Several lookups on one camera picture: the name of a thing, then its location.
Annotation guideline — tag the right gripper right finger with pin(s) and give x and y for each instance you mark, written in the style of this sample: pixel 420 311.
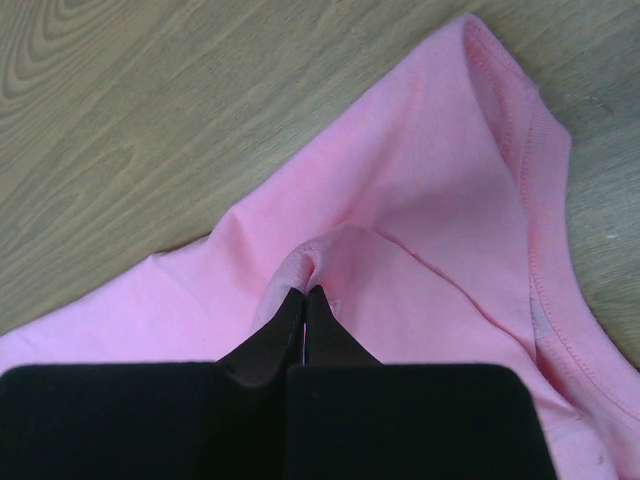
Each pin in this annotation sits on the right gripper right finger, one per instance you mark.
pixel 351 417

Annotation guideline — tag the pink t shirt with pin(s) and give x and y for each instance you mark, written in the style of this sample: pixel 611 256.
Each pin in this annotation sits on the pink t shirt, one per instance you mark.
pixel 432 213

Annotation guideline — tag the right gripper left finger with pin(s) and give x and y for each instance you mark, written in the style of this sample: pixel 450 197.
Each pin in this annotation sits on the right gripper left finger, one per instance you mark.
pixel 193 420

